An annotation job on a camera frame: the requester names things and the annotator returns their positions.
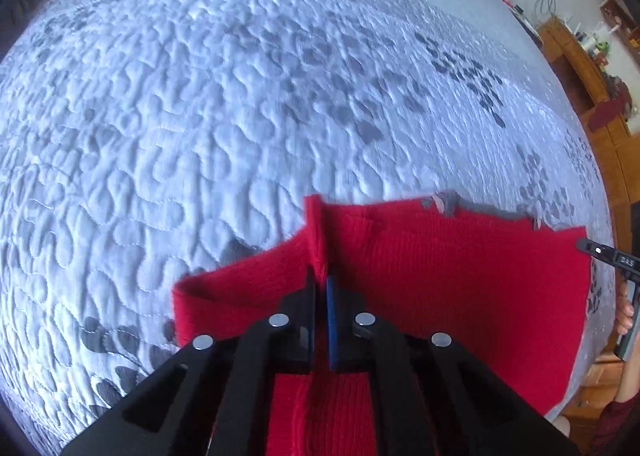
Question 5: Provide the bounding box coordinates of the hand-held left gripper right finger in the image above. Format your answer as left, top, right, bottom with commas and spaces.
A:
326, 275, 582, 456

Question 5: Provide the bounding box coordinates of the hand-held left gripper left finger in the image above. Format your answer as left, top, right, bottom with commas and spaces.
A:
62, 267, 318, 456

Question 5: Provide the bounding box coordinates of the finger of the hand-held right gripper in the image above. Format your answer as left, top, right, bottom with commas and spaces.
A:
576, 237, 624, 263

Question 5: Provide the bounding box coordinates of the red knitted sweater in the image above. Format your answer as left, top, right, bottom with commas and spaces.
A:
172, 191, 601, 456

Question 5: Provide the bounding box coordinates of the person's right forearm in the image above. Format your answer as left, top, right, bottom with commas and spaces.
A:
595, 386, 640, 456

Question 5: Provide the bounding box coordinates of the person's right hand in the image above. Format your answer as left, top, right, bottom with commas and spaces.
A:
615, 280, 636, 337

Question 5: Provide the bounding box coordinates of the dark red hanging cloth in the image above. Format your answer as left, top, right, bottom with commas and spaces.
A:
588, 98, 629, 133

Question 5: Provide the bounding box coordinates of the quilted leaf-print bedspread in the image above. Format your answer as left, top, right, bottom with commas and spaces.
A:
0, 0, 619, 437

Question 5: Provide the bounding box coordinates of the wall shelf with trinkets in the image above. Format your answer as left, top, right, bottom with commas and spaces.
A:
599, 0, 640, 53

